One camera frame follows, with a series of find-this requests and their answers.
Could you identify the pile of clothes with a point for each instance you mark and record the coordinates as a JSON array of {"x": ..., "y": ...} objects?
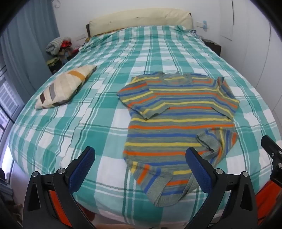
[{"x": 59, "y": 59}]

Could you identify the beige patchwork cushion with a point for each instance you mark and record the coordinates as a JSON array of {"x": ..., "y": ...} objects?
[{"x": 63, "y": 85}]

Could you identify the grey rolled knit cloth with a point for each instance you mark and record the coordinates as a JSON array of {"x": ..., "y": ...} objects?
[{"x": 55, "y": 45}]

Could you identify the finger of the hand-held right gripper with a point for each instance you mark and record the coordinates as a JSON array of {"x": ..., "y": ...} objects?
[{"x": 276, "y": 149}]

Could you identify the white wardrobe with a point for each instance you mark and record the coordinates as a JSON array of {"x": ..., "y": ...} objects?
[{"x": 253, "y": 44}]

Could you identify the blue wall clip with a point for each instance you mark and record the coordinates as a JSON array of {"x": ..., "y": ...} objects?
[{"x": 204, "y": 24}]

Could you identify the white wall socket plate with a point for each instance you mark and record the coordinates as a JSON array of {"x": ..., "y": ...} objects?
[{"x": 81, "y": 37}]

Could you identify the cream padded headboard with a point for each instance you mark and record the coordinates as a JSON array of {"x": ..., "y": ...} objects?
[{"x": 143, "y": 19}]

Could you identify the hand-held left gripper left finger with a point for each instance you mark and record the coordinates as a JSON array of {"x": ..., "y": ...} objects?
[{"x": 82, "y": 167}]

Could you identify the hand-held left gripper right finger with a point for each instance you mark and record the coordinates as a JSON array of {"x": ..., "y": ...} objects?
[{"x": 198, "y": 169}]

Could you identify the blue curtain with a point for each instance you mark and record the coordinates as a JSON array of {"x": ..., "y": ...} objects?
[{"x": 26, "y": 44}]

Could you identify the striped knit sweater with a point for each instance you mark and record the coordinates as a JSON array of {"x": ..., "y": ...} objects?
[{"x": 176, "y": 123}]

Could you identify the green checked bedspread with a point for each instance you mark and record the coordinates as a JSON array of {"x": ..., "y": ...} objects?
[{"x": 99, "y": 123}]

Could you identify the dark wooden nightstand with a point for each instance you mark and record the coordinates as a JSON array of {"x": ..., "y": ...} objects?
[{"x": 213, "y": 46}]

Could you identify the orange blanket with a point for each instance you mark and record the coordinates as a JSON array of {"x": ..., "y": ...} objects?
[{"x": 265, "y": 198}]

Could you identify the window with grille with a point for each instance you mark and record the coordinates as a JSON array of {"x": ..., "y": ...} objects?
[{"x": 8, "y": 96}]

